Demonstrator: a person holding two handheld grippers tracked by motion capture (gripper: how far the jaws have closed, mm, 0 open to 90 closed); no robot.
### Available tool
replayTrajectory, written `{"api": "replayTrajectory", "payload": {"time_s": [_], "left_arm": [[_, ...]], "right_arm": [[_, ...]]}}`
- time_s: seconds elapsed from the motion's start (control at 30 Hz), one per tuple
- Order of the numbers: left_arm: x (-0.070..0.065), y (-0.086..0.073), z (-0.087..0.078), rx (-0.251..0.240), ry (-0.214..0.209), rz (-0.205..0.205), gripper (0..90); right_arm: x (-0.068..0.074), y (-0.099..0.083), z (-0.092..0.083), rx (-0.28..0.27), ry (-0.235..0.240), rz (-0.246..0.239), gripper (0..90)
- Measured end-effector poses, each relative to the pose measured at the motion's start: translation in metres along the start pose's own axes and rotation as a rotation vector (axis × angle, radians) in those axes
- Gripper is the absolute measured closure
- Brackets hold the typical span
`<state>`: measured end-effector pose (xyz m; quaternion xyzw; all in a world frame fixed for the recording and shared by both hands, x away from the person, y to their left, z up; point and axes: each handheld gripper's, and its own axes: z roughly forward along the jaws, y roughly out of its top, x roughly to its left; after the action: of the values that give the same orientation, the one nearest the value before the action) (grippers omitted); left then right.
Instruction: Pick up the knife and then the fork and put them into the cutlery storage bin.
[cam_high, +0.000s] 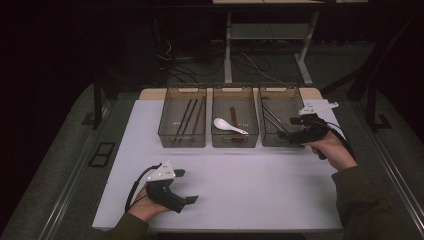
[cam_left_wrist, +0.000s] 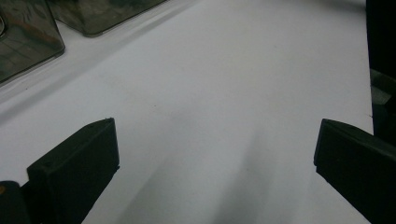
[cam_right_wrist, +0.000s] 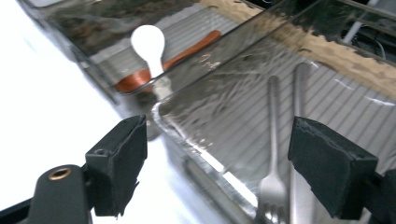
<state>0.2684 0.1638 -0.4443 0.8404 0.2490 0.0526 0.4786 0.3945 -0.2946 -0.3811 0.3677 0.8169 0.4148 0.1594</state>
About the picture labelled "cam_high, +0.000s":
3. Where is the white metal desk frame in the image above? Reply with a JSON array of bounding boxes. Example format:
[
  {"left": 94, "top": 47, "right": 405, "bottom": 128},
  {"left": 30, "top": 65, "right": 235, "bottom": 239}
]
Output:
[{"left": 212, "top": 0, "right": 369, "bottom": 86}]

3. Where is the hand-held gripper cable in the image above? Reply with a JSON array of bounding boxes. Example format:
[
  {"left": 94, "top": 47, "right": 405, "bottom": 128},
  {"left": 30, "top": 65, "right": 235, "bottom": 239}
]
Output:
[
  {"left": 124, "top": 163, "right": 163, "bottom": 213},
  {"left": 328, "top": 121, "right": 357, "bottom": 161}
]

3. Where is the black floor socket frame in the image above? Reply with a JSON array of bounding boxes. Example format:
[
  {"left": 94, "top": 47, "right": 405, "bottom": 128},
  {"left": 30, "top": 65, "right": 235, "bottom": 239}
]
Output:
[{"left": 87, "top": 141, "right": 116, "bottom": 168}]

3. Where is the person's right hand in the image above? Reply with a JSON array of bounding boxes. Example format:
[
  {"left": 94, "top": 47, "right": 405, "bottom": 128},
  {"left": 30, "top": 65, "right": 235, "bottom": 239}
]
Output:
[{"left": 301, "top": 131, "right": 358, "bottom": 172}]

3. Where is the right hand-held gripper cable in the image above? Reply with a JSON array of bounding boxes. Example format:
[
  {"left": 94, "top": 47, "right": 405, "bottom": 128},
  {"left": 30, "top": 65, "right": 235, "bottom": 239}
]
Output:
[{"left": 328, "top": 121, "right": 357, "bottom": 161}]

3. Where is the tangle of floor cables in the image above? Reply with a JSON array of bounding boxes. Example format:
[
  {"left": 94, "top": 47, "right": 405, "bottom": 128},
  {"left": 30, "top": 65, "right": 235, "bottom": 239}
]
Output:
[{"left": 156, "top": 36, "right": 288, "bottom": 85}]

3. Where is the clear grey plastic bin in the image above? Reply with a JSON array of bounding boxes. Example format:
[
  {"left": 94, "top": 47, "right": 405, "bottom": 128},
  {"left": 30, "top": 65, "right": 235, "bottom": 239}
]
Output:
[
  {"left": 157, "top": 87, "right": 208, "bottom": 149},
  {"left": 211, "top": 87, "right": 260, "bottom": 149},
  {"left": 258, "top": 86, "right": 315, "bottom": 149}
]

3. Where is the brown wooden chopstick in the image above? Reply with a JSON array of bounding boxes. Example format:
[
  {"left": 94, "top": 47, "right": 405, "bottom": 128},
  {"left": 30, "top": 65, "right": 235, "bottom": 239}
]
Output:
[
  {"left": 192, "top": 96, "right": 207, "bottom": 135},
  {"left": 191, "top": 96, "right": 205, "bottom": 135}
]

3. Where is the metal floor rail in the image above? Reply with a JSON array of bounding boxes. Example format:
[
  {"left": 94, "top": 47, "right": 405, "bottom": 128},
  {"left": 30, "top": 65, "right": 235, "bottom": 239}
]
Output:
[
  {"left": 36, "top": 106, "right": 114, "bottom": 240},
  {"left": 358, "top": 106, "right": 424, "bottom": 231}
]

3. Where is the left hand-held gripper cable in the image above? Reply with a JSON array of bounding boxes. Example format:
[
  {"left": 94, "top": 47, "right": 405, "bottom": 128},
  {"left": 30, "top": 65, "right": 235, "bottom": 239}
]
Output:
[{"left": 124, "top": 163, "right": 163, "bottom": 213}]

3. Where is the black metal stand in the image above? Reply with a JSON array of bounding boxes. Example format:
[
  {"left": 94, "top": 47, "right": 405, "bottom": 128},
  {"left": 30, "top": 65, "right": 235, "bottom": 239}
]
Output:
[
  {"left": 365, "top": 83, "right": 394, "bottom": 132},
  {"left": 81, "top": 71, "right": 112, "bottom": 131}
]

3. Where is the black chopstick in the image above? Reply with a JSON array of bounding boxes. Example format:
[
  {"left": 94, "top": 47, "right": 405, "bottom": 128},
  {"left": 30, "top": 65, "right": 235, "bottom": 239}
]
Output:
[
  {"left": 175, "top": 98, "right": 193, "bottom": 137},
  {"left": 181, "top": 98, "right": 199, "bottom": 137}
]

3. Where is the white ceramic spoon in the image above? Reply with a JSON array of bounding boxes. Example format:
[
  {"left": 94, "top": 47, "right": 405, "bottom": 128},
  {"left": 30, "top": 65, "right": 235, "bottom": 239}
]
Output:
[{"left": 213, "top": 117, "right": 250, "bottom": 136}]

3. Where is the metal knife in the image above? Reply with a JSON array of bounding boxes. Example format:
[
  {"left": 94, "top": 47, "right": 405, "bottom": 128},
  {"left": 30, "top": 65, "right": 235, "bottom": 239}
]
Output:
[{"left": 261, "top": 103, "right": 289, "bottom": 134}]

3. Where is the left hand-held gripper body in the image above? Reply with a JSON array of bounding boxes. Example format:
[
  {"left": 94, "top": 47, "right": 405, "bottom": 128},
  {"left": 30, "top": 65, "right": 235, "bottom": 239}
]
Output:
[{"left": 145, "top": 159, "right": 188, "bottom": 215}]

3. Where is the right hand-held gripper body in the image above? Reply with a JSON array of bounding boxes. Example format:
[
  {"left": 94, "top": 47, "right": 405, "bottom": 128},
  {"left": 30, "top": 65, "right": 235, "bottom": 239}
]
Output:
[{"left": 285, "top": 101, "right": 340, "bottom": 161}]

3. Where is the metal fork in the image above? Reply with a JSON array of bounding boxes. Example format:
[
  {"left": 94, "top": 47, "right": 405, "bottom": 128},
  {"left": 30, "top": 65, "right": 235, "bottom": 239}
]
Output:
[{"left": 262, "top": 113, "right": 283, "bottom": 134}]

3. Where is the brown wooden spoon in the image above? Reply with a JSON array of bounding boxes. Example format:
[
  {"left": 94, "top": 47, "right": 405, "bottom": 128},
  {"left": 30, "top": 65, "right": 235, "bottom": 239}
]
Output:
[{"left": 229, "top": 106, "right": 247, "bottom": 144}]

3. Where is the person's left hand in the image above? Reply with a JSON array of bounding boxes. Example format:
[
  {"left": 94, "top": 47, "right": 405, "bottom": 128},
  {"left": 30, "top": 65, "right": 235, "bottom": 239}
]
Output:
[{"left": 127, "top": 186, "right": 171, "bottom": 223}]

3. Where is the black slanted metal beam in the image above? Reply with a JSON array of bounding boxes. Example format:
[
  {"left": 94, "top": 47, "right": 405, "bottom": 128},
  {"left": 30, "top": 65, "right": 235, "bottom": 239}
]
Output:
[{"left": 321, "top": 14, "right": 423, "bottom": 102}]

